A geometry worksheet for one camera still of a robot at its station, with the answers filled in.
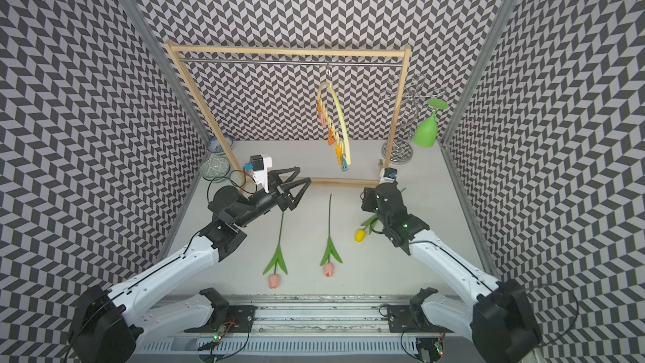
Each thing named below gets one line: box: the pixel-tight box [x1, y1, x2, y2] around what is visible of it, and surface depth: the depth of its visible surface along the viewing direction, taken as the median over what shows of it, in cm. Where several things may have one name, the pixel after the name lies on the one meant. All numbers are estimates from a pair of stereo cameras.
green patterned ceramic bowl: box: [199, 157, 231, 181], surface depth 107 cm
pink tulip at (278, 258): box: [262, 210, 289, 290], surface depth 84 cm
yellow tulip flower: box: [354, 213, 378, 243], surface depth 91 cm
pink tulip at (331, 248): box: [319, 194, 344, 278], surface depth 88 cm
